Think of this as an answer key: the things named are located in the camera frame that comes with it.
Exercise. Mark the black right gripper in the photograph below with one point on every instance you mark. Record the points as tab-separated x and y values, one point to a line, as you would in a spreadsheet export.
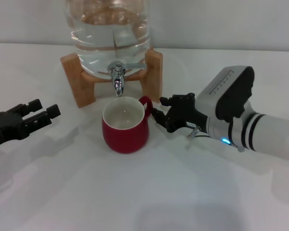
185	113

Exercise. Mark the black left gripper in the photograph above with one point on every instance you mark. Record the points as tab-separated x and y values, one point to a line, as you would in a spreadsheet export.
4	128

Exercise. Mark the red cup white inside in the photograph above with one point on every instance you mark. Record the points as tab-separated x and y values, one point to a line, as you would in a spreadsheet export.
125	139

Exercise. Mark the chrome faucet with lever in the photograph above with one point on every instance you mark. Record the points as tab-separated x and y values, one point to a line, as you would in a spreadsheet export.
118	81

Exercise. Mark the wooden dispenser stand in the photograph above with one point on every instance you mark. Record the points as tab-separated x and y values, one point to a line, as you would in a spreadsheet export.
83	91

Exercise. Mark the clear glass water dispenser jar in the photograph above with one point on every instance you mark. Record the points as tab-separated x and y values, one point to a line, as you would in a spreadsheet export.
98	48

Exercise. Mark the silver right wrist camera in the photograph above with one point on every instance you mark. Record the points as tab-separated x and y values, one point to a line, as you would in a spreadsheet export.
219	91

